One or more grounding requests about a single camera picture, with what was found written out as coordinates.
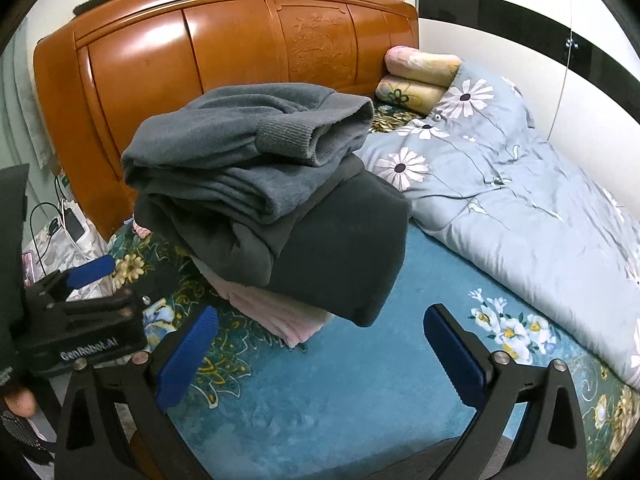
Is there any grey knit sweater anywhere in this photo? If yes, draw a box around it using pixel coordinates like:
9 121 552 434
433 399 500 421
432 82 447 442
122 82 374 224

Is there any left hand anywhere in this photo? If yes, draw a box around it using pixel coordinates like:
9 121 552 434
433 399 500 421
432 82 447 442
4 387 37 418

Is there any grey floral bedside cloth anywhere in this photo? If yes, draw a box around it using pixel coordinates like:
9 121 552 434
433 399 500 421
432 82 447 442
23 219 107 283

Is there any white power bank with phone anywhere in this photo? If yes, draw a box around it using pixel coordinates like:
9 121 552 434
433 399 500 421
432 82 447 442
61 200 89 244

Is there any teal floral bed sheet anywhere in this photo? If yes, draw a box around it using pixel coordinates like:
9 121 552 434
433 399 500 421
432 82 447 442
106 102 640 480

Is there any orange wooden headboard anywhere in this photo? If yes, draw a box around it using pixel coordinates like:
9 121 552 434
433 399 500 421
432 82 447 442
34 0 419 236

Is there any pink folded garment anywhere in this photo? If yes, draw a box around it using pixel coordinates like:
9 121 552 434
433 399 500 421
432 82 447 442
192 257 334 349

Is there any light blue floral quilt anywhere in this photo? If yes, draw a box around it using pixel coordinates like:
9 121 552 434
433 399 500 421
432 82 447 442
359 63 639 387

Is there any black folded garment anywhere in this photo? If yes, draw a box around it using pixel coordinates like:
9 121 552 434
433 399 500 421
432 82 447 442
134 155 410 327

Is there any lower rolled yellow pillow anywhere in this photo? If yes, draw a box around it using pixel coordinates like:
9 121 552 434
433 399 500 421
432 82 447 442
375 75 447 115

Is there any rolled yellow pillow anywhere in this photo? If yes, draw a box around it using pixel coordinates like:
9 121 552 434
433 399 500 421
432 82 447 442
384 46 462 87
375 75 447 115

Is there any upper rolled yellow pillow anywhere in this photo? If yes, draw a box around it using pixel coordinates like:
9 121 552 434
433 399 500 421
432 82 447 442
384 46 462 87

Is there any white black wardrobe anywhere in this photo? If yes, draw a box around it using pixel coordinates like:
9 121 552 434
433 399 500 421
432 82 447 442
418 0 639 214

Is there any white cable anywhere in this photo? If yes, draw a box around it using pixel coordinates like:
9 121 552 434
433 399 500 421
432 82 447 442
52 169 76 221

